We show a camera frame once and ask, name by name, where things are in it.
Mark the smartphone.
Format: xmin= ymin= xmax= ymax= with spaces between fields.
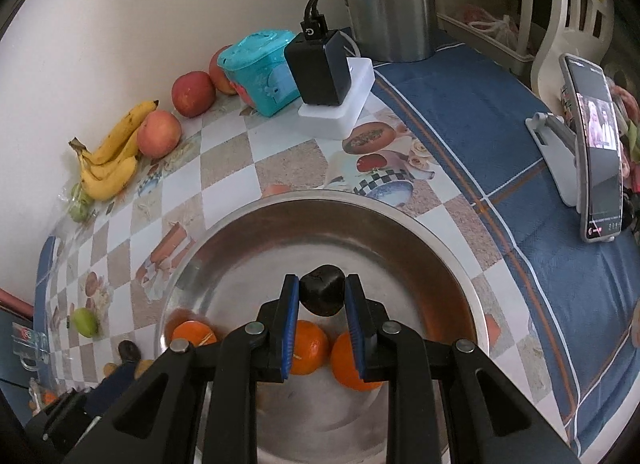
xmin=558 ymin=54 xmax=626 ymax=243

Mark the yellow banana bunch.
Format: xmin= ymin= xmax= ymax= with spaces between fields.
xmin=68 ymin=100 xmax=160 ymax=203

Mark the clear glass mug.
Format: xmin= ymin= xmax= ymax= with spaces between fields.
xmin=11 ymin=321 xmax=51 ymax=372

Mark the clear bag of green fruits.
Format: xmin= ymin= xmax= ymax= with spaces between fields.
xmin=57 ymin=181 xmax=98 ymax=223

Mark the checkered printed tablecloth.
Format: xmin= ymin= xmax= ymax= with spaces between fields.
xmin=35 ymin=31 xmax=506 ymax=395

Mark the teal toy box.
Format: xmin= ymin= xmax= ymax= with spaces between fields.
xmin=217 ymin=28 xmax=298 ymax=118

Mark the white phone stand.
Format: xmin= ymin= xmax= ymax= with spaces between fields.
xmin=525 ymin=111 xmax=588 ymax=207

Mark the clear plastic container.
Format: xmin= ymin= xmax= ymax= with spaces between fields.
xmin=27 ymin=376 xmax=68 ymax=417

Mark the white plastic rack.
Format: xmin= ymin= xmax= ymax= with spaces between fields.
xmin=435 ymin=0 xmax=616 ymax=99

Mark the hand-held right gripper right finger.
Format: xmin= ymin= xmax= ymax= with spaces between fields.
xmin=344 ymin=274 xmax=583 ymax=464

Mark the blue tablecloth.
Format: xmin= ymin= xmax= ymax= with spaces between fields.
xmin=35 ymin=28 xmax=640 ymax=460

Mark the green mango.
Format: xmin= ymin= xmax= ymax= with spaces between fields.
xmin=71 ymin=307 xmax=100 ymax=338

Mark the pink plastic bag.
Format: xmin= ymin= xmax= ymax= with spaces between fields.
xmin=462 ymin=4 xmax=521 ymax=44

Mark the black power adapter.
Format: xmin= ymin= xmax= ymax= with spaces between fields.
xmin=284 ymin=18 xmax=353 ymax=107

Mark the round metal plate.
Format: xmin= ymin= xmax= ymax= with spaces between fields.
xmin=159 ymin=192 xmax=490 ymax=464

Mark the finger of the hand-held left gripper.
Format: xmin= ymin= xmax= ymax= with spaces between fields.
xmin=85 ymin=361 xmax=140 ymax=420

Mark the steel electric kettle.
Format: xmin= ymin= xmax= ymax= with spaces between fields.
xmin=334 ymin=0 xmax=443 ymax=63

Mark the pale red apple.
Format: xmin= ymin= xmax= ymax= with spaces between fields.
xmin=137 ymin=110 xmax=182 ymax=159

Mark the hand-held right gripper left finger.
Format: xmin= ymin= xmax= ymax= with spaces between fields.
xmin=65 ymin=274 xmax=301 ymax=464

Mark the reddish brown roll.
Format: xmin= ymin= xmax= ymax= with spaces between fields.
xmin=0 ymin=286 xmax=36 ymax=317

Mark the white power strip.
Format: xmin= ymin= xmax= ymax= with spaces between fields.
xmin=297 ymin=58 xmax=376 ymax=141

